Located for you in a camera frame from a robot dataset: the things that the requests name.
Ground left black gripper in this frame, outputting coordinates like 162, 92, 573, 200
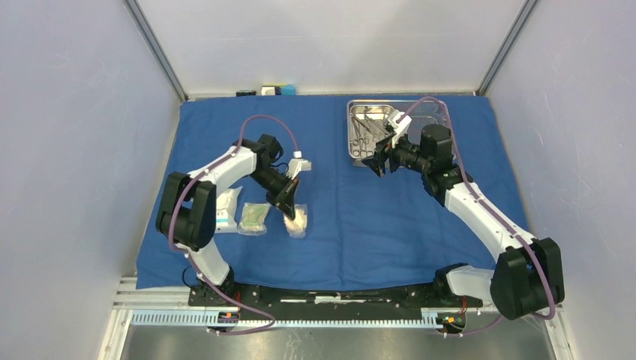
247, 166, 299, 221

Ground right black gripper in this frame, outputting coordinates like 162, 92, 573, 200
361, 128, 431, 179

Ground beige gauze packet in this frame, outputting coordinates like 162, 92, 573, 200
283, 204, 308, 239

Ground green packet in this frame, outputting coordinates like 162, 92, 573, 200
238, 202, 271, 236

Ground wire mesh instrument basket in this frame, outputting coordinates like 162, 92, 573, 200
346, 99, 449, 167

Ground white blue labelled packet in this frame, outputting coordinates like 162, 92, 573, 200
215, 186, 242, 233

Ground surgical scissors forceps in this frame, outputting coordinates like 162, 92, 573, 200
351, 115, 373, 159

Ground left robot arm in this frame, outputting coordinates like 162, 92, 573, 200
155, 134, 311, 306

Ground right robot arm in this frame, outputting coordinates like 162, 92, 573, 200
362, 124, 565, 320

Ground stainless steel inner tray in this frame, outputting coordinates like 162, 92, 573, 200
347, 102, 395, 163

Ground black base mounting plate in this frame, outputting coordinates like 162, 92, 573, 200
187, 280, 484, 322

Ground blue small block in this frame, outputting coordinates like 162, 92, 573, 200
280, 84, 297, 96

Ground white yellow small object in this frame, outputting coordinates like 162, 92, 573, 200
260, 84, 287, 96

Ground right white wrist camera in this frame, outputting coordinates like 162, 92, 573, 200
385, 109, 412, 149

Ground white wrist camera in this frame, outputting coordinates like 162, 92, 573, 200
286, 151, 312, 179
385, 109, 412, 149

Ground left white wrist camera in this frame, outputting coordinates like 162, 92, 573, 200
286, 151, 312, 179

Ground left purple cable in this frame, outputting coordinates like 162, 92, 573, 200
167, 114, 304, 336

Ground purple cable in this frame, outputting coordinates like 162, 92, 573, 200
167, 114, 304, 336
397, 96, 557, 338

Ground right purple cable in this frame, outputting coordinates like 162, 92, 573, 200
397, 96, 557, 338

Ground white slotted cable duct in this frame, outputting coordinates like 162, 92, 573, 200
130, 310, 464, 330

